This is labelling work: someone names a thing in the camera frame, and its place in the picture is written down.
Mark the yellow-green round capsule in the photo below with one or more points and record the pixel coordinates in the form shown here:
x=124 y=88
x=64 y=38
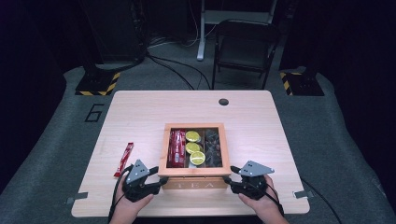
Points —
x=197 y=158
x=192 y=136
x=192 y=147

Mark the white desk frame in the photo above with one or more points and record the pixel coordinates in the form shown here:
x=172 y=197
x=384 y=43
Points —
x=201 y=40

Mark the black table grommet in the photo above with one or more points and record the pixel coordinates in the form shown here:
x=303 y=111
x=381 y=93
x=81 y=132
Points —
x=223 y=102

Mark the wooden tea box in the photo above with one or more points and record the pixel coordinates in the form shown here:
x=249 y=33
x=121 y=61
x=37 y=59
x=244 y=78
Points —
x=194 y=171

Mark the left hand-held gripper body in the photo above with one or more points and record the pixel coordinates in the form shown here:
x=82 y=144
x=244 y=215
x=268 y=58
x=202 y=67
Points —
x=137 y=186

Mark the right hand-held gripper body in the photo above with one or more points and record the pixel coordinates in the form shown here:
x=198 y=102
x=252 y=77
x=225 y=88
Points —
x=253 y=185

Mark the person's left hand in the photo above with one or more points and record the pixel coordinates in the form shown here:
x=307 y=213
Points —
x=127 y=208

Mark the black stand with striped base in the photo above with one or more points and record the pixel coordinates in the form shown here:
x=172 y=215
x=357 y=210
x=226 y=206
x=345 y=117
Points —
x=303 y=84
x=96 y=82

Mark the pile of dark tea packets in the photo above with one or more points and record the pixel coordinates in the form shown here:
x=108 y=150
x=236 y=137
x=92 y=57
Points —
x=213 y=146

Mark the bundle of red packets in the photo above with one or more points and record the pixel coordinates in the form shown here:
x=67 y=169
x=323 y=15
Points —
x=176 y=147

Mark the grey tape strip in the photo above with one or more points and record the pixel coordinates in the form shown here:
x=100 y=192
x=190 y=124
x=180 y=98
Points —
x=77 y=197
x=303 y=194

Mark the red stick sachet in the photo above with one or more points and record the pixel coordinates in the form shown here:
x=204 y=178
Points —
x=124 y=158

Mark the person's right hand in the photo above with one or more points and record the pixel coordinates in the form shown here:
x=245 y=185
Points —
x=264 y=205

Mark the black folding chair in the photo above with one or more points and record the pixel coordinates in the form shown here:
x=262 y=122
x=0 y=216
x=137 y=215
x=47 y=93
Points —
x=244 y=46

